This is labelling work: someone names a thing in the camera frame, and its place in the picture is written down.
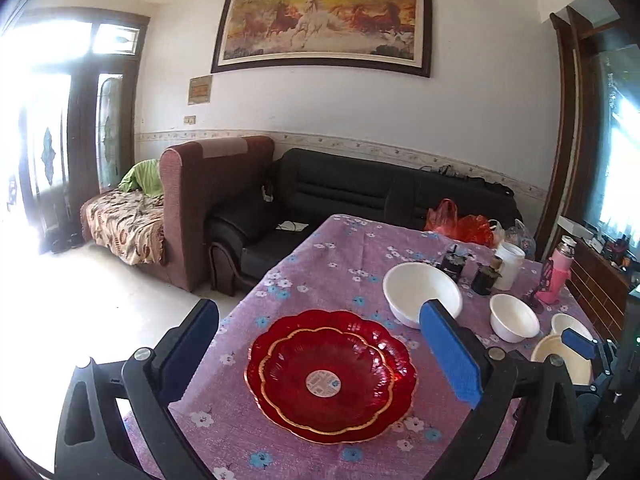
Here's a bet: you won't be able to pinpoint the small red glass plate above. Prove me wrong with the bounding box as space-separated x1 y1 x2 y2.
259 327 396 435

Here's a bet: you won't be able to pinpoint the brown wooden cabinet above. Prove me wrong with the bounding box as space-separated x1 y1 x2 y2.
565 240 640 356

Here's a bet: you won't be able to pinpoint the brown wooden door frame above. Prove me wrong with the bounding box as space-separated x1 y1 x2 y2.
535 7 601 261

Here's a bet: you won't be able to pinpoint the white plastic jar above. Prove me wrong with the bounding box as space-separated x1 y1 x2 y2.
492 241 526 291

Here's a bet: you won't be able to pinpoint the black phone stand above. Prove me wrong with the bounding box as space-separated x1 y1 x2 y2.
525 265 551 311

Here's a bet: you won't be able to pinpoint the black bag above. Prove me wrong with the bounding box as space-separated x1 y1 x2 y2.
465 176 516 200

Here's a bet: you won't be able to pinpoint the black leather sofa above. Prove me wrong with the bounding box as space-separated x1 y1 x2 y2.
206 148 523 297

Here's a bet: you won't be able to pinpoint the dark glass bottle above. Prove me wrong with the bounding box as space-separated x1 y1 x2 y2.
439 244 473 282
471 255 503 296

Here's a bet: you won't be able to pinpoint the small white bowl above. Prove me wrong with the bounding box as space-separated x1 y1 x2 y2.
551 313 593 341
489 293 541 343

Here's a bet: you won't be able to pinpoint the bright window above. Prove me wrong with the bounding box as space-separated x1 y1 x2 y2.
585 25 640 241

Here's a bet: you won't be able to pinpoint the maroon fabric sofa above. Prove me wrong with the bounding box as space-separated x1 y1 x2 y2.
80 135 276 293

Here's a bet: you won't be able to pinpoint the large red glass plate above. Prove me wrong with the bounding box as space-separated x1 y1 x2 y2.
244 310 418 443

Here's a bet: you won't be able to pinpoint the pile of dark small items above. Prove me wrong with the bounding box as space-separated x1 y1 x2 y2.
600 234 640 272

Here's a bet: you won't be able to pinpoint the cream bowl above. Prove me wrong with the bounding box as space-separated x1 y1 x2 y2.
530 335 593 386

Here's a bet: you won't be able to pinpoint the orange-red plastic bag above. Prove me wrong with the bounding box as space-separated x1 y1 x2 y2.
454 215 496 247

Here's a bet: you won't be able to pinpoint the framed horse painting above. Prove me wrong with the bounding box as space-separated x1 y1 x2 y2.
211 0 432 78

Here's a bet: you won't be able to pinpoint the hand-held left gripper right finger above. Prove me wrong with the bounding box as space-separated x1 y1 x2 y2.
419 298 601 480

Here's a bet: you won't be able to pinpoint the red plastic bag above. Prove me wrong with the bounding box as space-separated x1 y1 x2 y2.
425 199 460 235

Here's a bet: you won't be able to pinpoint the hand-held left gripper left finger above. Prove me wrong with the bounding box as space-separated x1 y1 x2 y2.
54 298 221 480

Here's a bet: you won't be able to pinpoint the white flat box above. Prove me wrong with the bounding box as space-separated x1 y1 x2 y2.
557 216 601 241

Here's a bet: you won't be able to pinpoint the large white bowl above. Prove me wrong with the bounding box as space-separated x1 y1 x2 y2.
382 262 463 330

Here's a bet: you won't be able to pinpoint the purple floral tablecloth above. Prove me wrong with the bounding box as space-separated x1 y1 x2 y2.
122 214 618 480

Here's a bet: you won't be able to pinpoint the small framed wall notice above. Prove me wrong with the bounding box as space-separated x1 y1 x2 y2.
188 75 213 106

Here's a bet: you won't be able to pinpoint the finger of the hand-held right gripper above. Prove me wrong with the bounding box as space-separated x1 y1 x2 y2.
560 328 610 362

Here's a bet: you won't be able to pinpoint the dark shoes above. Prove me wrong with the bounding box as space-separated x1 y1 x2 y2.
50 232 82 254

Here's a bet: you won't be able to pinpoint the clear plastic bag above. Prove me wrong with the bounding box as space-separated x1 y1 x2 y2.
492 219 537 257

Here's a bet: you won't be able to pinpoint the wooden glass door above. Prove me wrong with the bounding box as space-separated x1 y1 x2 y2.
0 7 151 256

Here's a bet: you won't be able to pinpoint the pink thermos bottle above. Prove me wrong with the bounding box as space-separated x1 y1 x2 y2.
537 235 577 304

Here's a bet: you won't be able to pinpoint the leaf-patterned blanket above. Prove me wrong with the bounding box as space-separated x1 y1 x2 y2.
82 191 166 266

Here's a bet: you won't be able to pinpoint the green cloth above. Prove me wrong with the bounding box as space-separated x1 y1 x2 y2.
119 159 165 198

